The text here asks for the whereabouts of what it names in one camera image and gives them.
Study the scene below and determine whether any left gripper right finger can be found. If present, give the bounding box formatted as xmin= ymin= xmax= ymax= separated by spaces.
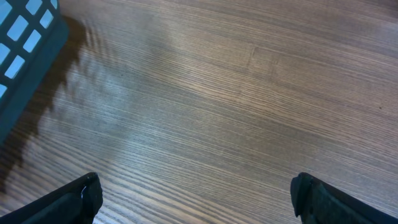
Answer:
xmin=290 ymin=172 xmax=397 ymax=224

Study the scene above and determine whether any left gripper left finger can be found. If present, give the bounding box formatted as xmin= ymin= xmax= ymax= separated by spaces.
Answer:
xmin=1 ymin=172 xmax=103 ymax=224

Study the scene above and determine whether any grey plastic mesh basket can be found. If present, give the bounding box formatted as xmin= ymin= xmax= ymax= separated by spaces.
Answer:
xmin=1 ymin=0 xmax=69 ymax=141

